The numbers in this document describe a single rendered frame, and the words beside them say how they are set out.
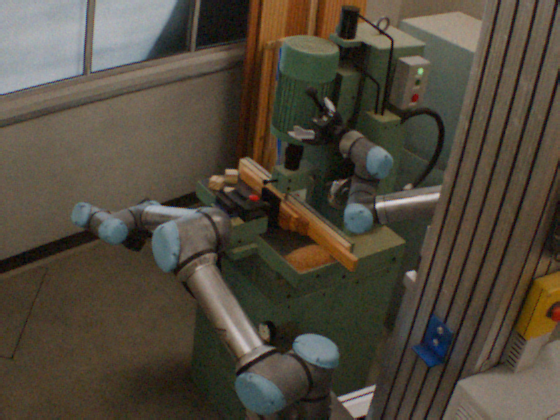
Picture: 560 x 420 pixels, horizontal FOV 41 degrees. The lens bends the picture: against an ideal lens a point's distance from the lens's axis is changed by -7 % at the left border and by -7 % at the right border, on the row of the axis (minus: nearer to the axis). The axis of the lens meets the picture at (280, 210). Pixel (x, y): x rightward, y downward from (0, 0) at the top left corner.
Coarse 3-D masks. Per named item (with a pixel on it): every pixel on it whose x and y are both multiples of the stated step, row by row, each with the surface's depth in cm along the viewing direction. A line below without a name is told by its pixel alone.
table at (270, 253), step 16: (224, 176) 283; (208, 192) 273; (272, 224) 261; (256, 240) 255; (272, 240) 253; (288, 240) 254; (304, 240) 255; (240, 256) 252; (272, 256) 249; (288, 272) 244; (304, 272) 240; (320, 272) 245; (336, 272) 250
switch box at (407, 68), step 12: (408, 60) 246; (420, 60) 248; (396, 72) 248; (408, 72) 244; (396, 84) 249; (408, 84) 246; (420, 84) 250; (396, 96) 251; (408, 96) 249; (420, 96) 253
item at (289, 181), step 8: (304, 160) 265; (280, 168) 258; (304, 168) 261; (312, 168) 261; (272, 176) 260; (280, 176) 257; (288, 176) 255; (296, 176) 258; (304, 176) 260; (272, 184) 261; (280, 184) 258; (288, 184) 257; (296, 184) 259; (304, 184) 262; (280, 192) 258; (288, 192) 259
